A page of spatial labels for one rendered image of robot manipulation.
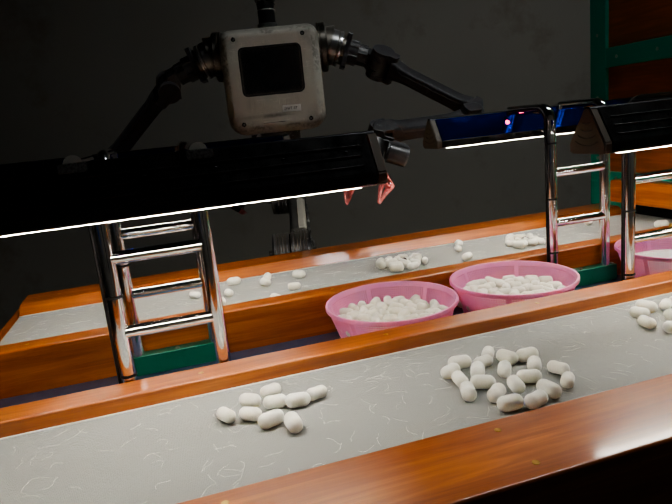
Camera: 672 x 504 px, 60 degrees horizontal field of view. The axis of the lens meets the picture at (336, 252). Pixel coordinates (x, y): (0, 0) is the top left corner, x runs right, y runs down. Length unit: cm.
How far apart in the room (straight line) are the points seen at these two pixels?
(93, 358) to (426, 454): 78
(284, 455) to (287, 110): 142
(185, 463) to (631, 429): 52
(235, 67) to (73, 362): 113
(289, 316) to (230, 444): 53
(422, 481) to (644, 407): 30
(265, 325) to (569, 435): 73
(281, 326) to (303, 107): 93
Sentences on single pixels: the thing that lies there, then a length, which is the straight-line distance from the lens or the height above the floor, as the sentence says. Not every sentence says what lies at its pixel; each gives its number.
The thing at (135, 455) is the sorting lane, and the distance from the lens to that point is 83.
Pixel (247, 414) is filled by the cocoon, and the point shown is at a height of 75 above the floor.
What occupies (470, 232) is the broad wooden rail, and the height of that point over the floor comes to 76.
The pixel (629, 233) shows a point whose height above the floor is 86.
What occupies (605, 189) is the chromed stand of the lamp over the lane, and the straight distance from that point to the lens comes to 156.
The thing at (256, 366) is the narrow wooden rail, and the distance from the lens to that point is 95.
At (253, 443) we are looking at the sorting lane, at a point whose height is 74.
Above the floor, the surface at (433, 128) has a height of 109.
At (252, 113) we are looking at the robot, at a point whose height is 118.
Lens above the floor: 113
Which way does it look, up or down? 13 degrees down
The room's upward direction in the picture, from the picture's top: 6 degrees counter-clockwise
